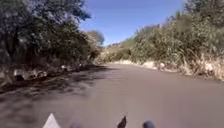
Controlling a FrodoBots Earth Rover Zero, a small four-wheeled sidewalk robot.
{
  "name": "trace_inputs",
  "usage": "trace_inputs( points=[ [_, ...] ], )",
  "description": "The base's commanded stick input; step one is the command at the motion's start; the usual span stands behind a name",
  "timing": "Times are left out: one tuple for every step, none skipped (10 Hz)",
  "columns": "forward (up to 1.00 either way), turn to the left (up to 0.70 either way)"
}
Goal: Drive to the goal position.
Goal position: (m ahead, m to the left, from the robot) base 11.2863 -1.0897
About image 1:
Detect grey asphalt road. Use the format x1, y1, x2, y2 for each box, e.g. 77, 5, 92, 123
0, 63, 224, 128

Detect robot's own part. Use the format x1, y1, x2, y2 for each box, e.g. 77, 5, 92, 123
42, 112, 62, 128
142, 120, 156, 128
116, 115, 128, 128

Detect pale stone verge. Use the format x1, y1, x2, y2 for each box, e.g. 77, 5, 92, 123
109, 59, 224, 82

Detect bushes on dry slope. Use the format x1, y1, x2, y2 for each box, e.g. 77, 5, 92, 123
96, 0, 224, 82

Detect row of trees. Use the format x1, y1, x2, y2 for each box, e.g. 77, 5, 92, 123
0, 0, 106, 88

